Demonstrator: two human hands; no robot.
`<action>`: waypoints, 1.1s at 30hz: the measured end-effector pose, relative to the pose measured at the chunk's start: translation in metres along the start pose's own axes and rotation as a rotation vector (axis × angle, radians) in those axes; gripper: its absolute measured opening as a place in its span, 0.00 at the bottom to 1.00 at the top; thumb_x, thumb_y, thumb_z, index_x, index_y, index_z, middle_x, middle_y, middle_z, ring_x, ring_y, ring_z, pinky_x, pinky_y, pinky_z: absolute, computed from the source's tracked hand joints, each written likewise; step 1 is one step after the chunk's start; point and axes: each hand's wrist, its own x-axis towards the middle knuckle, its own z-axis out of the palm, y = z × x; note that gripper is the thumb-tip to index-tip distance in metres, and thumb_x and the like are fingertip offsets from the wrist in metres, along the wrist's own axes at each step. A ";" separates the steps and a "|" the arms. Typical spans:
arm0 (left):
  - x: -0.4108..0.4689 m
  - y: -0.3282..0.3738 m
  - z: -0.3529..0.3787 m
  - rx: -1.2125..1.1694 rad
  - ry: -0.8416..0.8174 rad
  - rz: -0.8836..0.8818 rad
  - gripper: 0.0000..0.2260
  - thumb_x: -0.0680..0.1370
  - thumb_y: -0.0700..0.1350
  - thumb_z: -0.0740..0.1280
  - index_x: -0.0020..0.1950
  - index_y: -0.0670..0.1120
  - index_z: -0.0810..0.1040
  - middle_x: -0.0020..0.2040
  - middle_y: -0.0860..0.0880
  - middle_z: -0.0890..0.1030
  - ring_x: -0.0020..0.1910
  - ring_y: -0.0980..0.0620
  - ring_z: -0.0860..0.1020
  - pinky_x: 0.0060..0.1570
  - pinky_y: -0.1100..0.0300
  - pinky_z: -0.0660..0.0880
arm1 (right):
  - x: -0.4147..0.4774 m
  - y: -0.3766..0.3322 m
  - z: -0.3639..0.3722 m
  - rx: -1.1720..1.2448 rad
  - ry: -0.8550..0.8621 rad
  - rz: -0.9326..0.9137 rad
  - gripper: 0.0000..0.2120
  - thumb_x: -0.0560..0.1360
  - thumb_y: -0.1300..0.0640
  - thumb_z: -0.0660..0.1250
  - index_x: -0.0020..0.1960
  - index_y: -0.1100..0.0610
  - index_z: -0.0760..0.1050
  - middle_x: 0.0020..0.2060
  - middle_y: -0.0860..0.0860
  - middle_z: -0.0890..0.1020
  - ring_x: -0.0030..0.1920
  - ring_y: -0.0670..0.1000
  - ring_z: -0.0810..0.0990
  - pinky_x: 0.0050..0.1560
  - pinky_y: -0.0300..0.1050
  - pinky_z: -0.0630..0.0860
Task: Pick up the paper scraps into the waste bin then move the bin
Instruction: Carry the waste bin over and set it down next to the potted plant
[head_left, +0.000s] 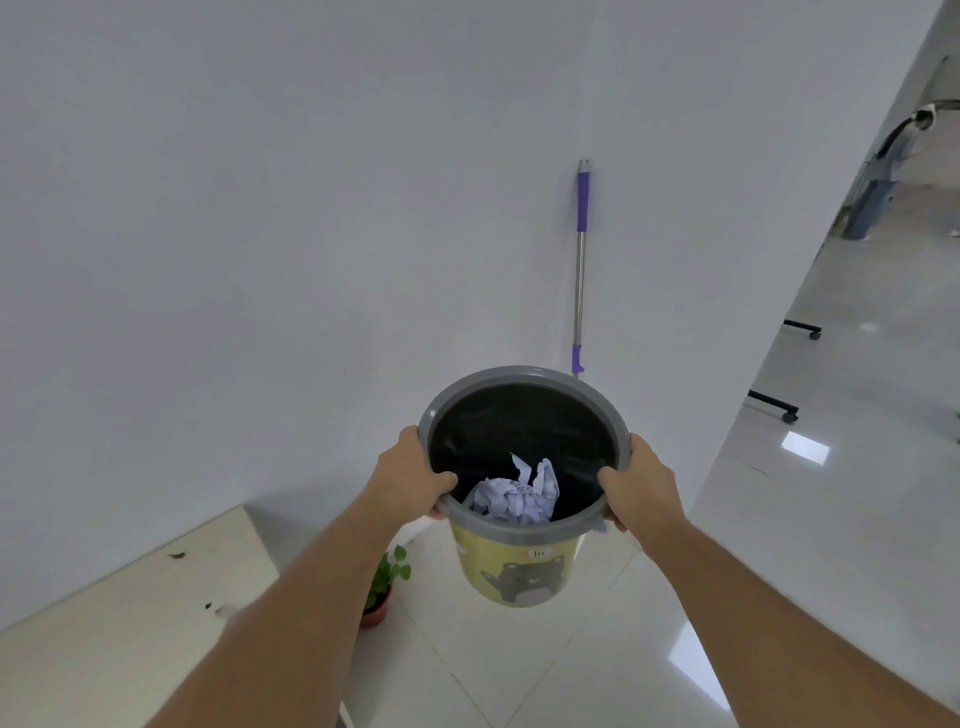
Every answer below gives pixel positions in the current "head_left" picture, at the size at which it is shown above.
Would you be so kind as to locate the black caster stand leg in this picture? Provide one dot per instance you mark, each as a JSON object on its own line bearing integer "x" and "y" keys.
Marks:
{"x": 801, "y": 325}
{"x": 772, "y": 401}

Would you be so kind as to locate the person's right forearm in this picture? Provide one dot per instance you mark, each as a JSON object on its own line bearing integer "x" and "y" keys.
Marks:
{"x": 772, "y": 637}

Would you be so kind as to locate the person's right hand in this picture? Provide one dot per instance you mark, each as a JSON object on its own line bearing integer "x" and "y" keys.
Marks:
{"x": 645, "y": 499}

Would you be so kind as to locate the person's left forearm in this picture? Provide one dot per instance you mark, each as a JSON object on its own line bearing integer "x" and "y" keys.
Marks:
{"x": 285, "y": 637}

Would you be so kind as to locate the dark grey desk beige top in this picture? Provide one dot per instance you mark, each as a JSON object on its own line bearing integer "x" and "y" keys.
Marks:
{"x": 112, "y": 637}

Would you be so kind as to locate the person's left hand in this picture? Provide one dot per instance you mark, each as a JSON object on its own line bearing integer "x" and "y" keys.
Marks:
{"x": 405, "y": 484}

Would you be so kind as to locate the white paper scraps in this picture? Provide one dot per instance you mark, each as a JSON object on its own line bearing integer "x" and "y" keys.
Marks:
{"x": 517, "y": 496}

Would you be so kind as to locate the purple flat mop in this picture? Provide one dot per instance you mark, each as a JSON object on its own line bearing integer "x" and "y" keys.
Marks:
{"x": 579, "y": 266}

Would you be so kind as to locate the potted green plant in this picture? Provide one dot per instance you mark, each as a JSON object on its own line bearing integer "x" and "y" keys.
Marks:
{"x": 384, "y": 581}

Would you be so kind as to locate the yellow trash bin grey rim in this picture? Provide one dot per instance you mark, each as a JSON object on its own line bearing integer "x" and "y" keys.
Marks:
{"x": 517, "y": 570}

